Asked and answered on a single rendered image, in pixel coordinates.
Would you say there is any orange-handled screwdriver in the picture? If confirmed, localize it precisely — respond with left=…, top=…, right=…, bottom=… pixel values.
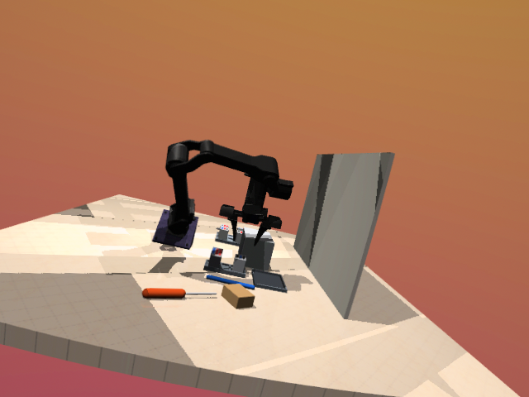
left=142, top=288, right=217, bottom=299

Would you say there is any grey flat panel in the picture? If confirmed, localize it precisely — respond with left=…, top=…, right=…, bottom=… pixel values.
left=293, top=152, right=395, bottom=319

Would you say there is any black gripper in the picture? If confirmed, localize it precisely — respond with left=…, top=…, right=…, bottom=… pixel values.
left=219, top=192, right=282, bottom=246

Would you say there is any brown cardboard box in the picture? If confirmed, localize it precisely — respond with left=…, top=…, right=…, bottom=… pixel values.
left=222, top=284, right=255, bottom=309

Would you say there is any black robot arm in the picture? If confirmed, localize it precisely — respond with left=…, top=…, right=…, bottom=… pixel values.
left=165, top=140, right=293, bottom=238

